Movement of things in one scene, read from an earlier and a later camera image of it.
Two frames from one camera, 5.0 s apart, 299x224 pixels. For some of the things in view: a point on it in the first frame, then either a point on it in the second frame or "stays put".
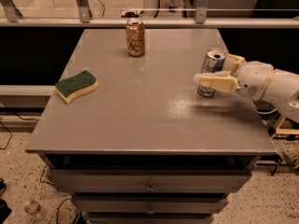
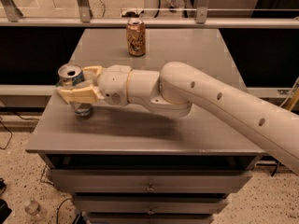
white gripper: (253, 79) → (114, 84)
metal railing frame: (11, 17) stays put
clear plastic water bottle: (33, 207) stays put
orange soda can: (135, 36) stays put
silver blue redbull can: (213, 62) → (72, 75)
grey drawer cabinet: (133, 141) stays put
